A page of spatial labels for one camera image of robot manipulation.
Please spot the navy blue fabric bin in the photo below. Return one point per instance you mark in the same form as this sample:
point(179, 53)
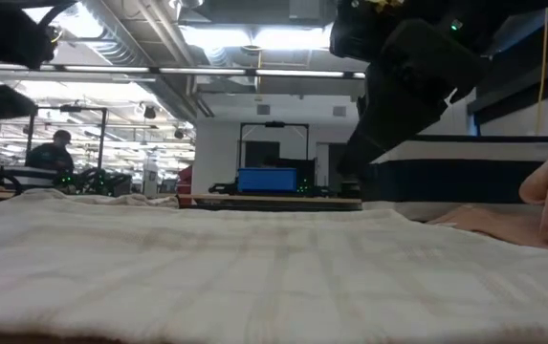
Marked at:
point(455, 179)

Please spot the blue monitor screen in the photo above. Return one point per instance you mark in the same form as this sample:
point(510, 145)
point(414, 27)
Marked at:
point(266, 180)

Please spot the black stand frame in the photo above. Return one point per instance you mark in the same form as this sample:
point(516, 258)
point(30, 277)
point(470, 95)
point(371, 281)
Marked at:
point(103, 143)
point(273, 124)

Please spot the black background robot arms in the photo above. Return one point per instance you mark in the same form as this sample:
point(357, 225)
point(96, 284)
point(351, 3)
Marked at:
point(96, 181)

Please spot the white towel fine beige checks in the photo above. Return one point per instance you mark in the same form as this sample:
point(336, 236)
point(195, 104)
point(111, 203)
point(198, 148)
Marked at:
point(254, 267)

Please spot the black metal beam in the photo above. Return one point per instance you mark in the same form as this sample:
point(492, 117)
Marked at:
point(517, 91)

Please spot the red object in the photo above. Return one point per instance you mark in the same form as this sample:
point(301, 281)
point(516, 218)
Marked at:
point(185, 186)

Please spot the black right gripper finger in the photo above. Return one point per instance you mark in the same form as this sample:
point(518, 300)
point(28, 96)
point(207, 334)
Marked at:
point(359, 157)

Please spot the person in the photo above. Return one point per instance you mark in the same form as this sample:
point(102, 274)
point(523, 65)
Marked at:
point(51, 157)

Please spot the long ceiling light bar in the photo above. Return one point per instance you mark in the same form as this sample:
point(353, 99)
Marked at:
point(202, 71)

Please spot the white bottle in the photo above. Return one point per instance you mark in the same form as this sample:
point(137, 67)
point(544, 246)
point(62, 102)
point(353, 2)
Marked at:
point(150, 174)

